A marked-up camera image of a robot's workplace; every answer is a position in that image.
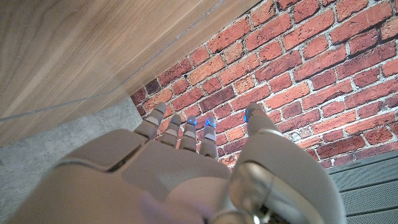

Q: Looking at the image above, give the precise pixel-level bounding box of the grey perforated panel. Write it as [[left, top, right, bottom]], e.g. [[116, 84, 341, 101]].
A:
[[326, 150, 398, 224]]

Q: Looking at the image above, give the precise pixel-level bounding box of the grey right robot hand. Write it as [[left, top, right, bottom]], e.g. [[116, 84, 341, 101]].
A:
[[6, 102, 348, 224]]

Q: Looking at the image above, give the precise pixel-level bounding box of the wooden table edge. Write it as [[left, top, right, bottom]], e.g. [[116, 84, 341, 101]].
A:
[[0, 0, 226, 123]]

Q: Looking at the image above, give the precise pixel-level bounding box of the red brick printed backdrop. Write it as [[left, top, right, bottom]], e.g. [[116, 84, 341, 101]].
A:
[[130, 0, 398, 169]]

